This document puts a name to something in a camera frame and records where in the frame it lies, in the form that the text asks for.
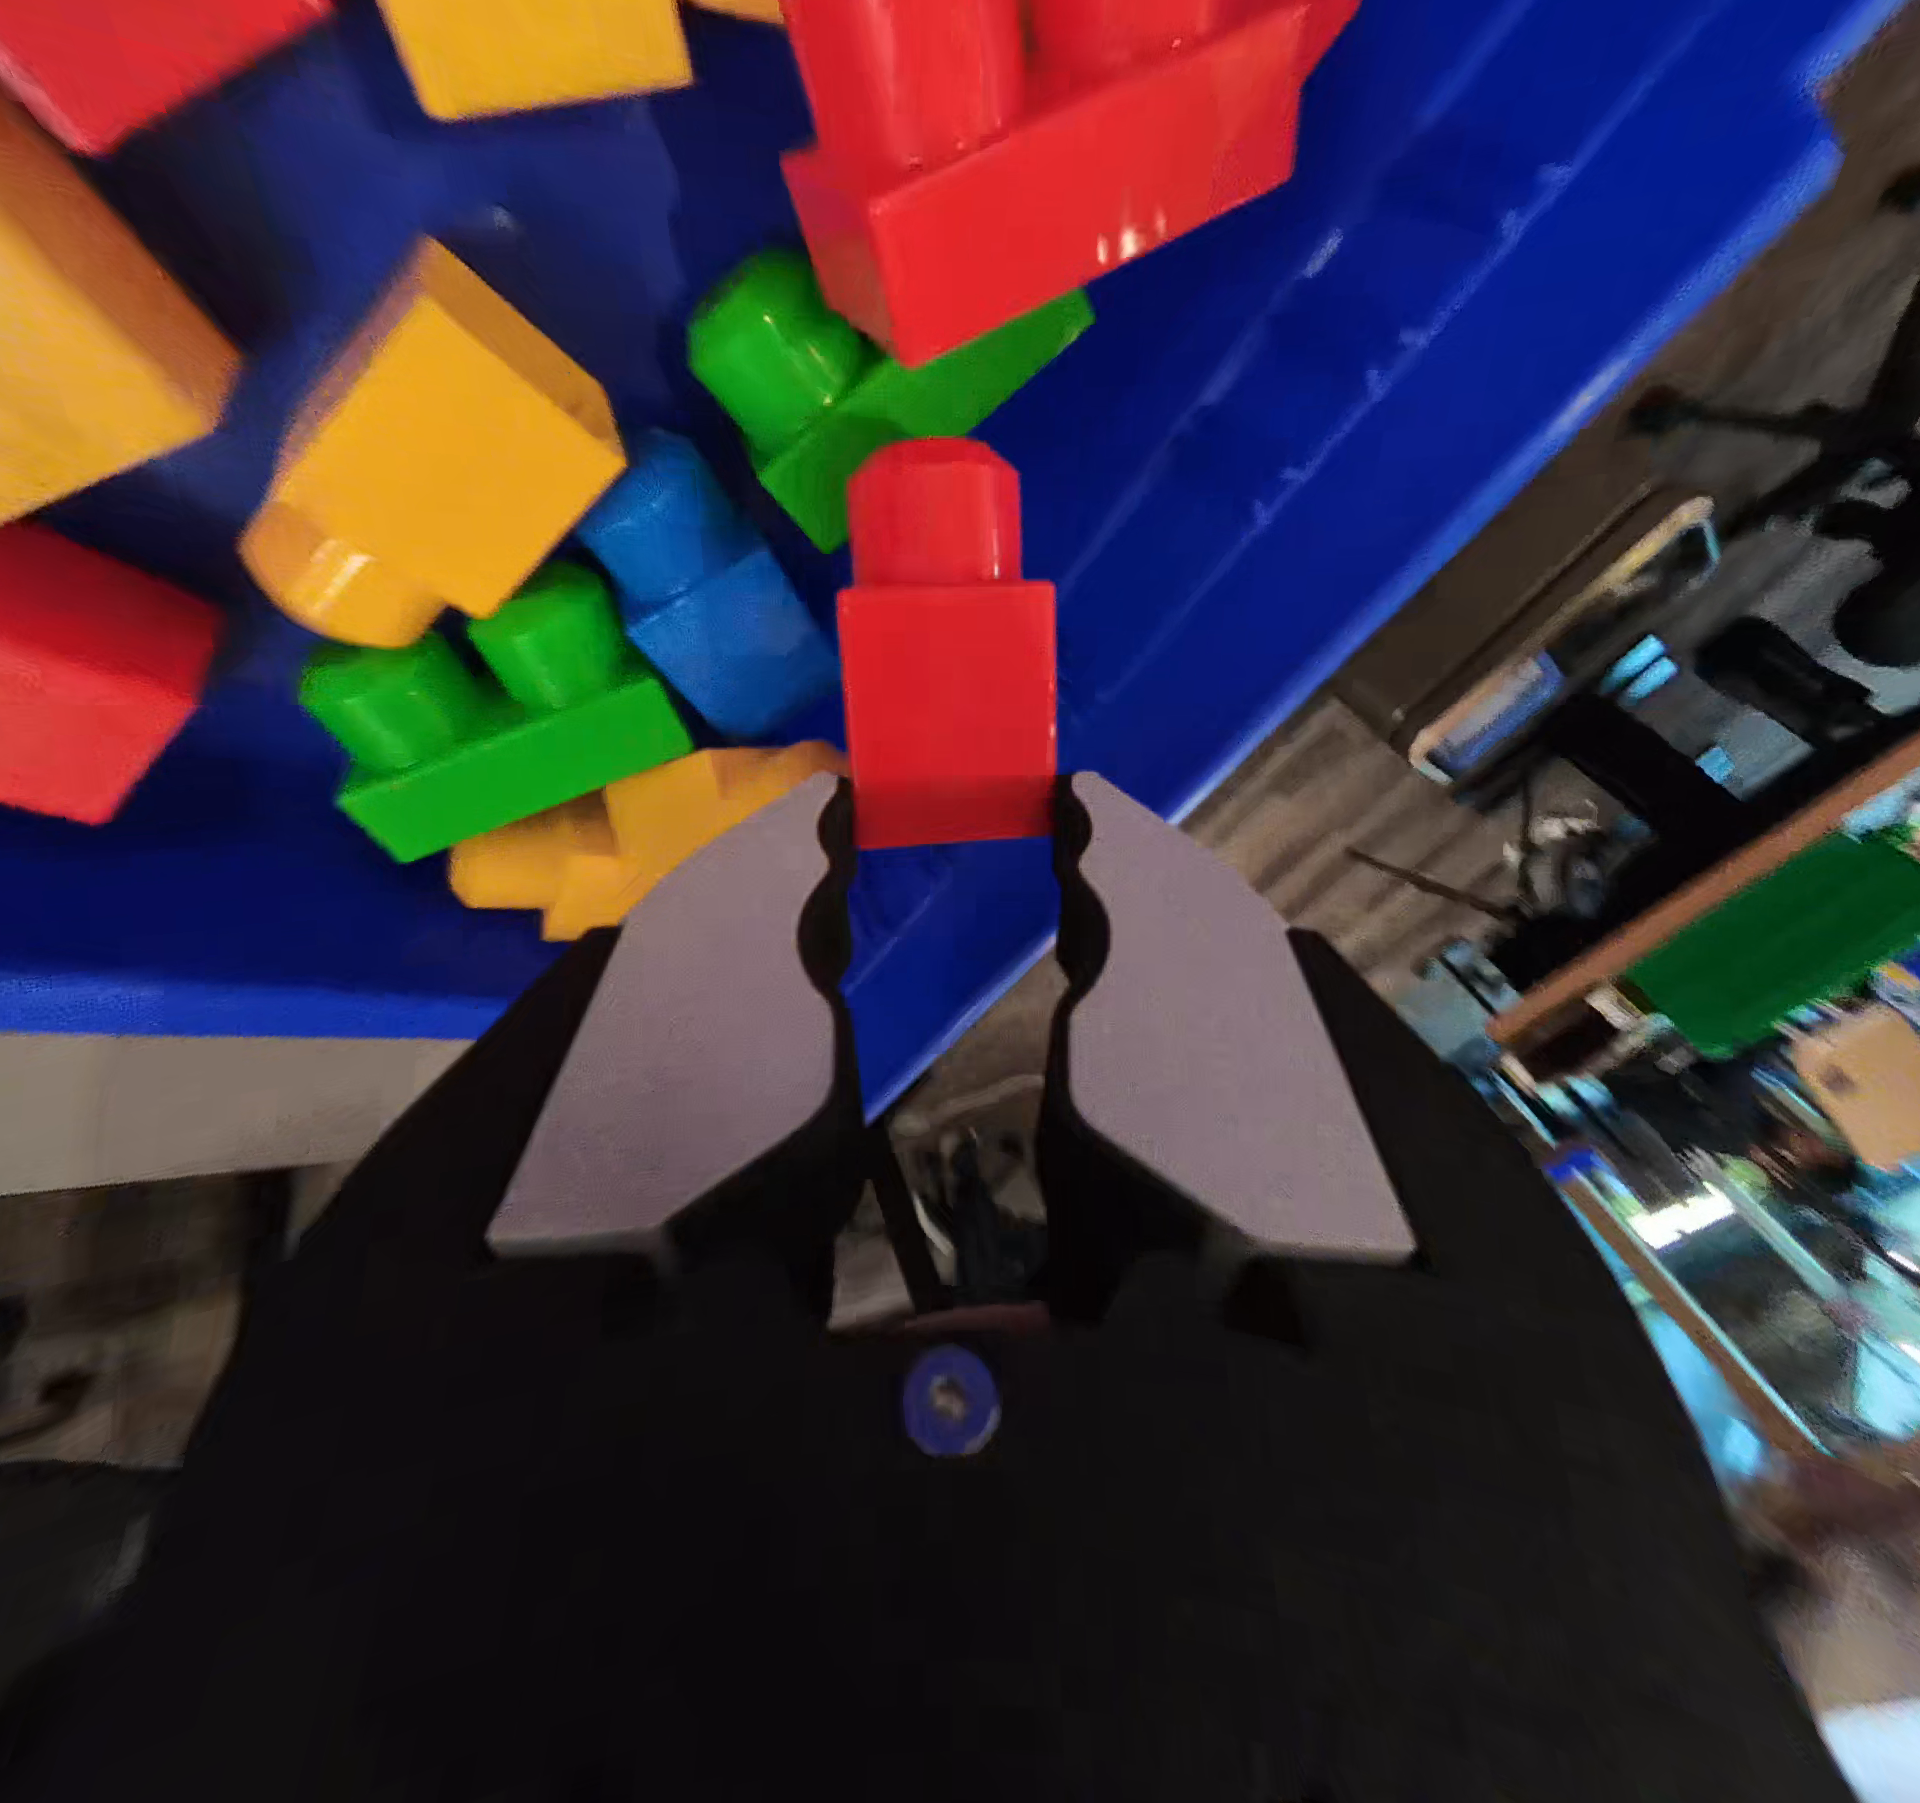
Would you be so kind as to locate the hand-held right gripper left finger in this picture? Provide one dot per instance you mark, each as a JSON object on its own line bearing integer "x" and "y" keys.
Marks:
{"x": 675, "y": 1056}

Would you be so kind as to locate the green box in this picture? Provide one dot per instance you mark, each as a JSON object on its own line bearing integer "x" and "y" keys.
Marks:
{"x": 1781, "y": 933}

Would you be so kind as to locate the blue toy block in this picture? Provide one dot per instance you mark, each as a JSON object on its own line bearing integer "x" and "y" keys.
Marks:
{"x": 720, "y": 604}

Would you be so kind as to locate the wooden background table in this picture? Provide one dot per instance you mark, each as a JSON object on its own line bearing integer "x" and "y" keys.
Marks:
{"x": 1621, "y": 955}

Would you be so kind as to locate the green two-stud toy block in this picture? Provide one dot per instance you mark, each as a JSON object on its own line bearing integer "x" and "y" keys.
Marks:
{"x": 509, "y": 767}
{"x": 782, "y": 367}

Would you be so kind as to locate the blue plastic bin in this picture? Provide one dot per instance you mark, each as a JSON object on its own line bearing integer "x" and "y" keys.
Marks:
{"x": 1350, "y": 410}

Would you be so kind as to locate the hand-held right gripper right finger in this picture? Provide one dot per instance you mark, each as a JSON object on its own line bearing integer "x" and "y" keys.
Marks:
{"x": 1231, "y": 1056}

